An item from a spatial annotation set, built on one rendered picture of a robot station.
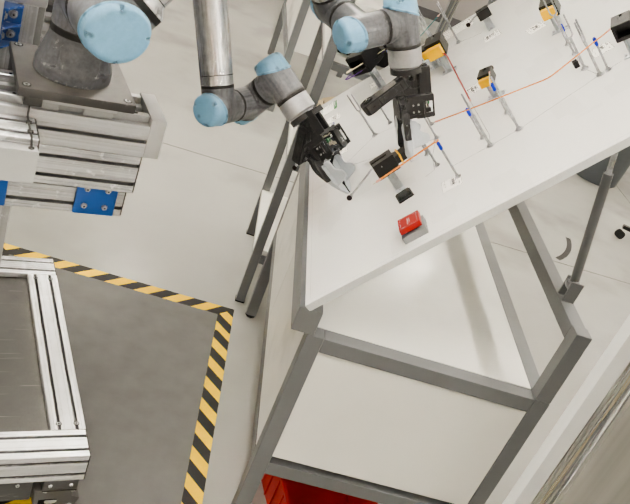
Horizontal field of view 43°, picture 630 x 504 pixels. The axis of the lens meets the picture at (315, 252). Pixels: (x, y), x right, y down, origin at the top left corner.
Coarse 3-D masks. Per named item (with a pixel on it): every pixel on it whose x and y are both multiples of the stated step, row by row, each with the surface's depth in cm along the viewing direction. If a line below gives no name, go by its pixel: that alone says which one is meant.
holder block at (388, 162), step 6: (378, 156) 190; (384, 156) 188; (390, 156) 186; (372, 162) 189; (378, 162) 187; (384, 162) 187; (390, 162) 187; (396, 162) 187; (378, 168) 187; (384, 168) 187; (390, 168) 187; (378, 174) 188; (384, 174) 188
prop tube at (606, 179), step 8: (608, 176) 174; (600, 184) 176; (608, 184) 175; (600, 192) 176; (600, 200) 177; (592, 208) 179; (600, 208) 178; (592, 216) 179; (592, 224) 180; (592, 232) 181; (584, 240) 183; (592, 240) 182; (584, 248) 183; (584, 256) 184; (576, 264) 186; (584, 264) 186; (576, 272) 187; (568, 280) 189; (576, 280) 187
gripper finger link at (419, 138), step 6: (402, 126) 182; (414, 126) 182; (402, 132) 183; (414, 132) 182; (420, 132) 183; (414, 138) 183; (420, 138) 183; (426, 138) 183; (408, 144) 182; (414, 144) 183; (420, 144) 183; (408, 150) 183; (408, 156) 184
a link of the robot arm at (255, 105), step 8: (240, 88) 187; (248, 88) 188; (248, 96) 186; (256, 96) 187; (248, 104) 185; (256, 104) 188; (264, 104) 188; (272, 104) 189; (248, 112) 186; (256, 112) 189; (240, 120) 187; (248, 120) 193
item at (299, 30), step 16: (288, 0) 573; (304, 0) 471; (368, 0) 493; (288, 16) 544; (304, 16) 476; (288, 32) 517; (304, 32) 485; (272, 48) 600; (288, 48) 485; (304, 48) 490
